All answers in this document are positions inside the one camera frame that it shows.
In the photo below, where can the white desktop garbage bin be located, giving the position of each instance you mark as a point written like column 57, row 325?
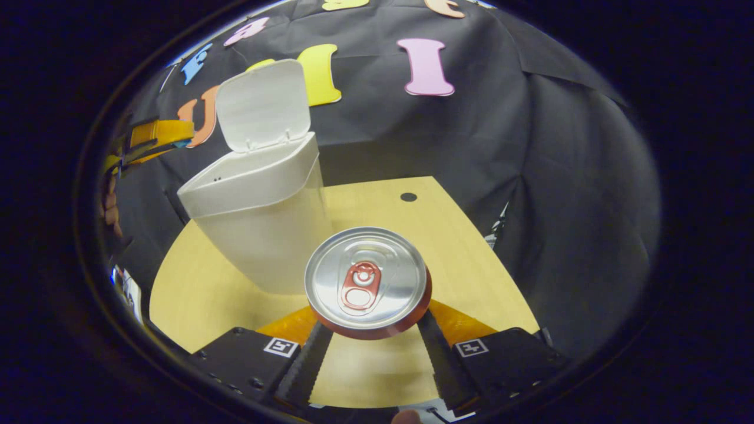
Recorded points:
column 265, row 206

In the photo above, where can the computer monitor screen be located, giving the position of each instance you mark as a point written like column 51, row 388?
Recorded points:
column 126, row 291

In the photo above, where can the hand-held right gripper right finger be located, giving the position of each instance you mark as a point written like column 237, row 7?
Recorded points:
column 442, row 371

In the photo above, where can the grey metal stand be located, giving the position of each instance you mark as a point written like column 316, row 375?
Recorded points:
column 496, row 227

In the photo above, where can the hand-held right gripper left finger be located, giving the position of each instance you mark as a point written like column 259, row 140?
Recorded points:
column 306, row 371

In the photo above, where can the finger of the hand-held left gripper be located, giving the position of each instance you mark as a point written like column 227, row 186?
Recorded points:
column 112, row 163
column 159, row 134

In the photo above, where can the black backdrop cloth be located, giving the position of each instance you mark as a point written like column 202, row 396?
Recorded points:
column 530, row 147

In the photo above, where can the red pop can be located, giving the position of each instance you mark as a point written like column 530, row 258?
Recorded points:
column 365, row 282

